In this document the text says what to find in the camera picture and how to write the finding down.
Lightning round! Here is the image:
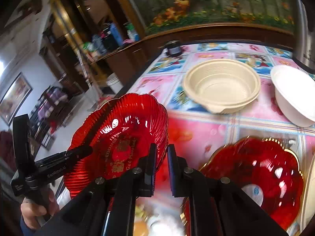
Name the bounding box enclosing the large red scalloped plate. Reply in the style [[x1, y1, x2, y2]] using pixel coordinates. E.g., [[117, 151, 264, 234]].
[[64, 93, 169, 198]]

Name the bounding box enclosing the small red gold-rimmed plate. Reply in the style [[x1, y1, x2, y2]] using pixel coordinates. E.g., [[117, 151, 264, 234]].
[[180, 136, 305, 231]]

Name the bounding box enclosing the beige plastic bowl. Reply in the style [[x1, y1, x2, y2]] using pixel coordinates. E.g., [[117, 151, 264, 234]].
[[182, 59, 261, 114]]

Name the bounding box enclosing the white paper bowl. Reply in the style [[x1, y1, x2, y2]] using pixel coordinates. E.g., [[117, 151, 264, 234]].
[[270, 65, 314, 128]]

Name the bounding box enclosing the person's left hand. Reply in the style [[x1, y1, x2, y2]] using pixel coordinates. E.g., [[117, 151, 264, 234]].
[[20, 189, 60, 230]]

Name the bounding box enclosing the colourful patterned tablecloth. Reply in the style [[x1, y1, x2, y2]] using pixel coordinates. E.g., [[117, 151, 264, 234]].
[[128, 41, 315, 236]]

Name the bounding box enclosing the clothes drying rack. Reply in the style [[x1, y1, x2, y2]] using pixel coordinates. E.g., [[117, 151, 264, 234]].
[[30, 86, 73, 150]]

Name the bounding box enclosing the white plastic bucket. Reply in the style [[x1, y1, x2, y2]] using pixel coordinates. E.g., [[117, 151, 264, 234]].
[[106, 73, 123, 94]]

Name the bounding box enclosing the wooden sideboard counter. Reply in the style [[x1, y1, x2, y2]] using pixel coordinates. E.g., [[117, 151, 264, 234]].
[[96, 22, 295, 85]]

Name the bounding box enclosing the small black jar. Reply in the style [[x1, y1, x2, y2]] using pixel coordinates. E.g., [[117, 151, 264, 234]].
[[165, 40, 183, 57]]

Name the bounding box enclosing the blue plastic bottle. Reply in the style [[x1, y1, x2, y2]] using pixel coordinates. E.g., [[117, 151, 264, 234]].
[[109, 23, 123, 46]]

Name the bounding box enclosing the flower garden mural panel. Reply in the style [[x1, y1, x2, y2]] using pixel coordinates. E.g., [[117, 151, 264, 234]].
[[129, 0, 294, 34]]

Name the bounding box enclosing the framed wall painting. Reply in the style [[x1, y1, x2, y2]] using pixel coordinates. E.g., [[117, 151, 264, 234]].
[[0, 73, 32, 126]]

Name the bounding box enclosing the mop with metal handle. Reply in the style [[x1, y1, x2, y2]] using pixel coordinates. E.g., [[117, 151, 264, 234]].
[[75, 47, 99, 111]]

